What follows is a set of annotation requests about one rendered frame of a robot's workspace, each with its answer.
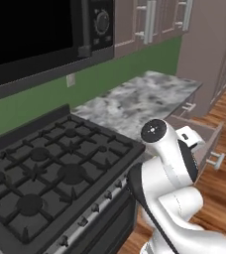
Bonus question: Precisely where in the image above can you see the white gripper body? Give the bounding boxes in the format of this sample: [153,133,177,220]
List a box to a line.
[191,137,207,151]

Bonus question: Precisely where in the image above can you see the open taupe drawer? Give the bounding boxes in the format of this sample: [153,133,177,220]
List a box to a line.
[165,113,226,175]

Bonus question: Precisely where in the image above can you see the closed taupe drawer front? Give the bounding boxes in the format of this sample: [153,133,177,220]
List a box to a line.
[170,88,202,117]

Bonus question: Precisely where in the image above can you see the tall taupe cupboard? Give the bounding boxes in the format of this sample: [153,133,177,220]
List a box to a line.
[175,0,226,119]

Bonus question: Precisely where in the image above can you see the black oven door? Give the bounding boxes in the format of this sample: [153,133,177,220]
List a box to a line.
[72,190,138,254]

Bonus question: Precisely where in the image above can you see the black gas hob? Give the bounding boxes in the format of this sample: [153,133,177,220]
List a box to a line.
[0,103,148,254]

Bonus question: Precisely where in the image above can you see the black microwave oven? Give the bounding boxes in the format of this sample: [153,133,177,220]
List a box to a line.
[0,0,116,104]

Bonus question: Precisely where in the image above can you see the silver open drawer handle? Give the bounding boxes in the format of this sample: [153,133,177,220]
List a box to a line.
[205,151,226,171]

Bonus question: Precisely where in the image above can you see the silver closed drawer handle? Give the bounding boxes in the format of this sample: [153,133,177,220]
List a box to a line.
[180,101,197,114]

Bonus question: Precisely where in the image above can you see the silver cupboard door handle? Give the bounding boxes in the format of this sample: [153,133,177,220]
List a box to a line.
[150,0,158,44]
[134,0,153,46]
[174,0,194,33]

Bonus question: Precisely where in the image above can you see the white wall socket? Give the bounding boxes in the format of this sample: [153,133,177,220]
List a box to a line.
[65,72,76,88]

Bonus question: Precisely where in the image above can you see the black microwave door handle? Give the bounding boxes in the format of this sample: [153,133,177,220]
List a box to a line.
[77,0,93,60]

